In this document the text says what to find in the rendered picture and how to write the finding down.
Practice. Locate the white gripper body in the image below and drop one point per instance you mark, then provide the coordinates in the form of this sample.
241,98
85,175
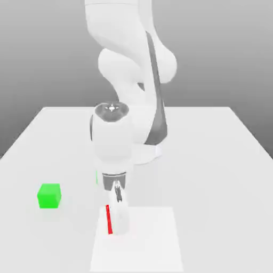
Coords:
121,215

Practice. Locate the small red cube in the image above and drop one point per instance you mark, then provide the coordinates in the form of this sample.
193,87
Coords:
109,221

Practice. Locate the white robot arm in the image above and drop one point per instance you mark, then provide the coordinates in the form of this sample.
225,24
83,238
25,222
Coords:
113,136

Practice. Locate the small green cube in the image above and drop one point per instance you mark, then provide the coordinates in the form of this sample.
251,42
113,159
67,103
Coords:
49,196

